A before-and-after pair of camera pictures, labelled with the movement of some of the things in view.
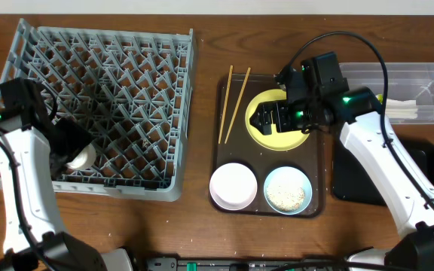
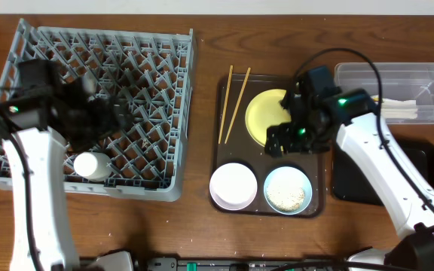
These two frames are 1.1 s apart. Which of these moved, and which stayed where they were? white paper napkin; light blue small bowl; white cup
Moved: white cup
Stayed: light blue small bowl; white paper napkin
